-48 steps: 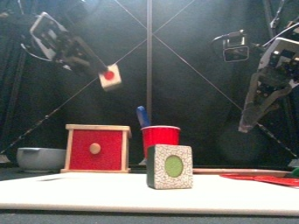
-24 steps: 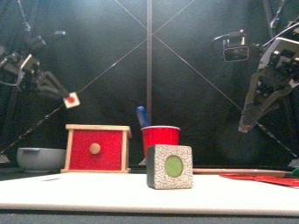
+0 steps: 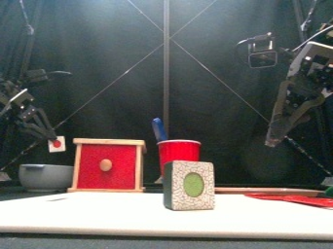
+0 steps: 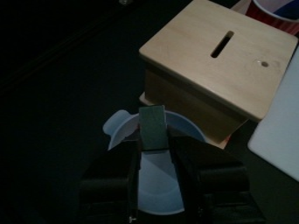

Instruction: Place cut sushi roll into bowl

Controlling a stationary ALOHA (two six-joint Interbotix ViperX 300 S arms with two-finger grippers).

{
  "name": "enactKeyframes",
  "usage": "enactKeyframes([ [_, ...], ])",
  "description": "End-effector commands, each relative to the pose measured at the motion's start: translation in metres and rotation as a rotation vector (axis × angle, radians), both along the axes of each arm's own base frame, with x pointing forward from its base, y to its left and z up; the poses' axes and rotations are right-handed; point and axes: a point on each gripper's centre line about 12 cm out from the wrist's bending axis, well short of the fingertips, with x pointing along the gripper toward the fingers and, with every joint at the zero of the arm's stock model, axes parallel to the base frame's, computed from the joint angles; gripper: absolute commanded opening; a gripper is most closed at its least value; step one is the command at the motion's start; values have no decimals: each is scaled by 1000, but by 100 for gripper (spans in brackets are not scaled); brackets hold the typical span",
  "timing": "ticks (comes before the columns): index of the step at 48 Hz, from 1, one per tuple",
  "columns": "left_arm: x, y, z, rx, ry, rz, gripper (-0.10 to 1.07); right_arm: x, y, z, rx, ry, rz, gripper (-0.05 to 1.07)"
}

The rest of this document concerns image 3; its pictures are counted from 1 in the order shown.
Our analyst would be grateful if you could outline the toy sushi piece red centre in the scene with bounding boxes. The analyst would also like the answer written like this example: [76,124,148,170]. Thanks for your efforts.
[46,135,68,154]

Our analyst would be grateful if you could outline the toy sushi piece green centre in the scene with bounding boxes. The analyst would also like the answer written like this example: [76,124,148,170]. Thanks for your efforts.
[163,160,216,212]

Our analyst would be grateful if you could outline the grey-blue bowl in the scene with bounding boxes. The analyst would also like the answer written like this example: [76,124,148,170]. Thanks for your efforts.
[18,163,74,193]

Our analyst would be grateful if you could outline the wooden box with red front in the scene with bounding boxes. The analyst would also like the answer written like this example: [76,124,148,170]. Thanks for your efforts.
[66,137,148,194]

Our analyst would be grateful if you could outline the red plastic cup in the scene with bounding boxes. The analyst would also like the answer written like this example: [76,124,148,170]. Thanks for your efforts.
[156,139,203,185]

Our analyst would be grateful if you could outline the red toy knife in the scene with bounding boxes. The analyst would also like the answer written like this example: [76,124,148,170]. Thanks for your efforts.
[243,192,333,209]

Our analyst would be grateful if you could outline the blue plastic utensil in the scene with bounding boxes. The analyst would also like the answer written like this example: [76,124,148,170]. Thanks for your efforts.
[150,117,168,143]

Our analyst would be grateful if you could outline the white cutting board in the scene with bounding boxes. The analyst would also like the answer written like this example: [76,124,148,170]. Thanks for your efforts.
[0,191,333,241]

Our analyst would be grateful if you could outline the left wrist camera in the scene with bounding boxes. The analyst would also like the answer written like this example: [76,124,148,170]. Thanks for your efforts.
[23,68,73,86]

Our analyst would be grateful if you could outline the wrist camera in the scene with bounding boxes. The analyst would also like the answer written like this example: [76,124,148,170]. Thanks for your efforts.
[245,32,279,70]
[23,68,73,86]

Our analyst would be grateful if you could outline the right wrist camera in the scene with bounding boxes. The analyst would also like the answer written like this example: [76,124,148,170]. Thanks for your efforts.
[245,32,279,70]

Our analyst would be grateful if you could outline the grey vertical frame pole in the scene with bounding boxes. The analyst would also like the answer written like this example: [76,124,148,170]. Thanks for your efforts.
[161,0,171,141]

